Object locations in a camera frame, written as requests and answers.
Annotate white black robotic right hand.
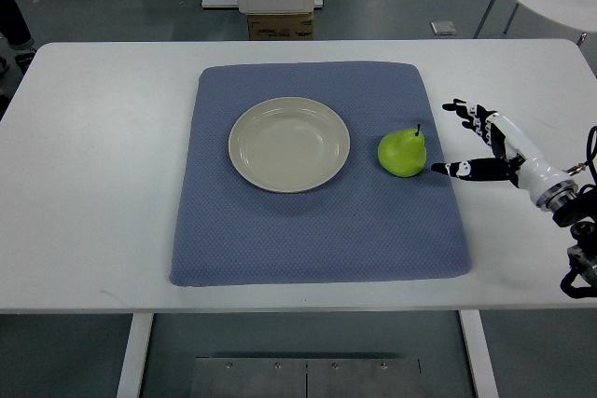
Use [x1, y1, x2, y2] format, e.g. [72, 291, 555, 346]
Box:
[431, 99, 577, 212]

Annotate green pear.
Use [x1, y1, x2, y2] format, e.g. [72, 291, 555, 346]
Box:
[377, 124, 427, 178]

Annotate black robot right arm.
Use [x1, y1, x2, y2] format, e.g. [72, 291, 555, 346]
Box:
[538, 181, 596, 299]

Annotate small grey floor plate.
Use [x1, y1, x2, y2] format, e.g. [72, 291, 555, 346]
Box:
[430, 21, 457, 36]

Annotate beige round plate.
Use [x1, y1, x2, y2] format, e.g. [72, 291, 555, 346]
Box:
[228, 97, 351, 194]

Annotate blue textured mat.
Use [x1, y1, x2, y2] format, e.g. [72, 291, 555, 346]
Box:
[168, 60, 473, 288]

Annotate white table right leg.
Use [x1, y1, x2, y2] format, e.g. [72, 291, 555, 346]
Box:
[458, 309, 499, 398]

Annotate white table leg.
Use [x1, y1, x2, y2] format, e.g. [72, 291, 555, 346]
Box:
[116, 313, 154, 398]
[458, 309, 499, 398]

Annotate cardboard box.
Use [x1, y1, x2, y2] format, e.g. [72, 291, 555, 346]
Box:
[247, 12, 314, 41]

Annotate white table left leg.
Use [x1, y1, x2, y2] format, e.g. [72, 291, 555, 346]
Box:
[116, 313, 154, 398]

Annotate person leg dark trousers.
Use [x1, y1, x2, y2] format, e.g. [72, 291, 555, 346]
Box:
[0, 0, 37, 75]

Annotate black cable loop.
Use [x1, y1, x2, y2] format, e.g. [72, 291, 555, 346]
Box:
[563, 125, 597, 185]

